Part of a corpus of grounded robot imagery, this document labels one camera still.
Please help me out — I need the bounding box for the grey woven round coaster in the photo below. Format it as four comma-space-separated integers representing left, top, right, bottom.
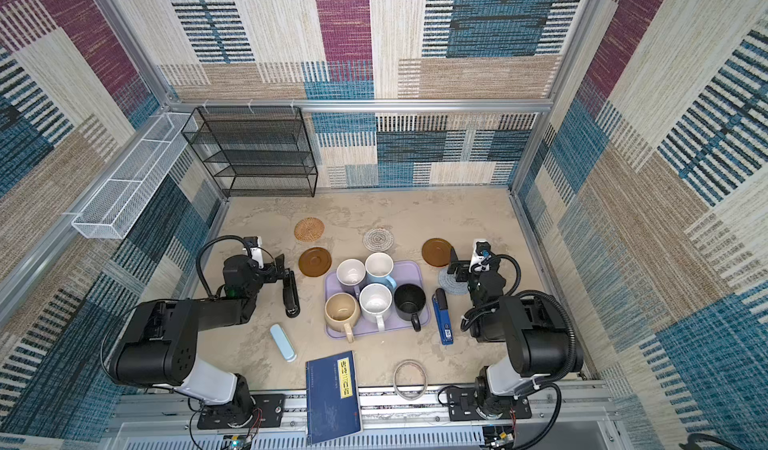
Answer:
438, 267, 468, 295

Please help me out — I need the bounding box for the lilac white mug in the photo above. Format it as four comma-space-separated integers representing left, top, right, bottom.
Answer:
336, 259, 367, 297

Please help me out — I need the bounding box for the light blue mug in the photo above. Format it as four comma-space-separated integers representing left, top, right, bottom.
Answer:
365, 252, 397, 292

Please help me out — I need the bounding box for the black stapler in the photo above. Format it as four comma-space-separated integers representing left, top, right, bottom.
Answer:
283, 269, 300, 318

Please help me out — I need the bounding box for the clear glass coaster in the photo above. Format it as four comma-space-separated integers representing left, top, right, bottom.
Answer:
363, 227, 394, 252

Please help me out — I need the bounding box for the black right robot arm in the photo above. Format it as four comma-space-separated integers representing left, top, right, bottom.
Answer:
445, 247, 583, 421

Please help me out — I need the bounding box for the white wire mesh basket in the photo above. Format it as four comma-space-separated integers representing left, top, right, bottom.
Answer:
71, 112, 189, 240

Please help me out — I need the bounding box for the black ceramic mug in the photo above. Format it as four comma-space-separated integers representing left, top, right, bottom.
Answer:
393, 283, 426, 332

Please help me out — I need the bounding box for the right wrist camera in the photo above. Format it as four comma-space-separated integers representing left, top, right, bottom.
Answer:
469, 239, 492, 273

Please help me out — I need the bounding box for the clear tape roll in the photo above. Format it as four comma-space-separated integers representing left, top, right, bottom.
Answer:
392, 359, 428, 402

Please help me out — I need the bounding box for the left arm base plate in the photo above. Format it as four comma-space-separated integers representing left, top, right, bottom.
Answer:
196, 394, 285, 430

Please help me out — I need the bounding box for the dark brown wooden coaster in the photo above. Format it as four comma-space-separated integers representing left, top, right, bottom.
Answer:
298, 247, 332, 277

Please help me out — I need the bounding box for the dark blue book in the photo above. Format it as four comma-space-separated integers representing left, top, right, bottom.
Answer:
305, 351, 363, 445

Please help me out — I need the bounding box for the brown round coaster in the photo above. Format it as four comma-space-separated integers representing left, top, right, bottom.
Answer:
421, 238, 453, 267

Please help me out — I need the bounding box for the woven rattan coaster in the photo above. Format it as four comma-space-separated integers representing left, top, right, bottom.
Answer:
294, 217, 325, 243

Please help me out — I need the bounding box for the blue stapler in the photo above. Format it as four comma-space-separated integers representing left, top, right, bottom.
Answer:
432, 288, 454, 346

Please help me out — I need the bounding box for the lilac plastic tray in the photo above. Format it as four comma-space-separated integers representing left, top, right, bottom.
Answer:
323, 260, 432, 340

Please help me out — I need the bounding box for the light blue small case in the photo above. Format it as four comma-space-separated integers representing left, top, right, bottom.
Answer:
270, 324, 297, 362

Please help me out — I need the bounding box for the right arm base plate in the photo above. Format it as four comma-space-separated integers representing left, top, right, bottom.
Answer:
437, 385, 532, 421

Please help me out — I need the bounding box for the black wire shelf rack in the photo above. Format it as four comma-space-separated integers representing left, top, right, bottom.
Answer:
181, 106, 318, 198

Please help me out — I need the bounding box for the beige ceramic mug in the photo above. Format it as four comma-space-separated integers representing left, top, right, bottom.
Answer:
324, 292, 361, 343

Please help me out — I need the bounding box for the white ceramic mug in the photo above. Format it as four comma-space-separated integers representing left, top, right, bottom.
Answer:
358, 283, 393, 332

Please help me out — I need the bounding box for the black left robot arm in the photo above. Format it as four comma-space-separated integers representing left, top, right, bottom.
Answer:
99, 237, 295, 430

